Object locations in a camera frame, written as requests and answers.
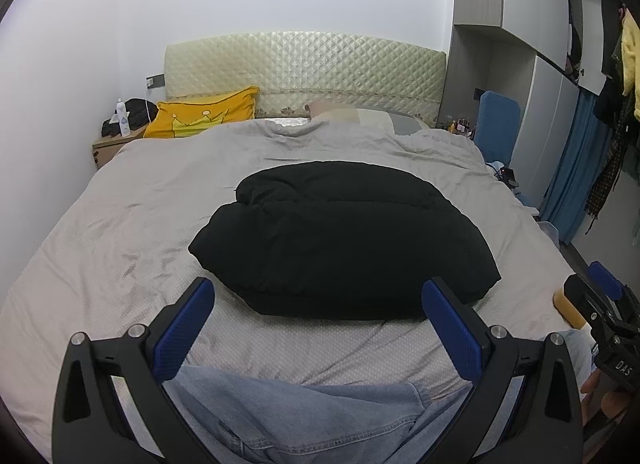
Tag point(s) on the black cloth bundle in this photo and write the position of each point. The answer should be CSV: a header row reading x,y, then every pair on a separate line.
x,y
140,111

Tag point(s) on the black puffer jacket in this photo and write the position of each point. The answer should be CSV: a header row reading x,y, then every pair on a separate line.
x,y
340,244

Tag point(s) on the yellow crown print pillow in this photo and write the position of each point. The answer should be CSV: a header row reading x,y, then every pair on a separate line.
x,y
200,111

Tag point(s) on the white plastic bottle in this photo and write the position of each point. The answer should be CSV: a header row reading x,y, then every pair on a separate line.
x,y
123,119

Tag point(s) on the plaid hanging scarf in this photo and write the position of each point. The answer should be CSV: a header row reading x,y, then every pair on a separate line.
x,y
607,174

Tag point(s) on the yellow hanging garment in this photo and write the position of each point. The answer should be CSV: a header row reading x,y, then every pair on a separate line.
x,y
631,59

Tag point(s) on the grey bed blanket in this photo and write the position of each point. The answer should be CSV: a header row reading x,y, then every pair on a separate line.
x,y
150,194

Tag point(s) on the black electronic device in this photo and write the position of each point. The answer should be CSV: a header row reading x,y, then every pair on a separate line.
x,y
509,178

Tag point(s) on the row of small bottles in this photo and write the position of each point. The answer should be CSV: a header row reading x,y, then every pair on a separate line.
x,y
460,126

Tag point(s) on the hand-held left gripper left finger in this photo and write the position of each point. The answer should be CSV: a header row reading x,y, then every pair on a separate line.
x,y
182,329

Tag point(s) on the cream quilted headboard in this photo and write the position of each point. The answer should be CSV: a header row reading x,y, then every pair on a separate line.
x,y
310,64

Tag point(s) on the grey wall socket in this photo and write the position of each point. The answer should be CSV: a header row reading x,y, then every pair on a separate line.
x,y
155,81

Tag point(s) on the person's right hand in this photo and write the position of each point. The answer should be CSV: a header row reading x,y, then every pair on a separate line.
x,y
612,401

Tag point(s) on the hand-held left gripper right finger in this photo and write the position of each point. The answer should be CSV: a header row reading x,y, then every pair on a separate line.
x,y
452,329

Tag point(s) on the blue chair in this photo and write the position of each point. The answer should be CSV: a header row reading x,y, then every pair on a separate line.
x,y
497,124

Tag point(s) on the black hanging garment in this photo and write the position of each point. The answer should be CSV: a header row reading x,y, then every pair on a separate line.
x,y
610,74

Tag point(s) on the patchwork pillow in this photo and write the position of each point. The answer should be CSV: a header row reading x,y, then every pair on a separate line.
x,y
370,119

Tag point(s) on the tan wooden bedpost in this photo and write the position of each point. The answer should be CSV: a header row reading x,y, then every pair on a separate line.
x,y
570,309

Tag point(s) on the wooden nightstand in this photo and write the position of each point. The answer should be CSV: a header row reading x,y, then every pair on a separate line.
x,y
107,151

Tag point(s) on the blue denim jeans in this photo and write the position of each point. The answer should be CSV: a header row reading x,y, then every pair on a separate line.
x,y
310,419

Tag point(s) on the blue curtain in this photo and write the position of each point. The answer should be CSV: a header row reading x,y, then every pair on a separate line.
x,y
570,169

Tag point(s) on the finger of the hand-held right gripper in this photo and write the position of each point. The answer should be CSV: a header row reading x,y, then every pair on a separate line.
x,y
582,296
605,278

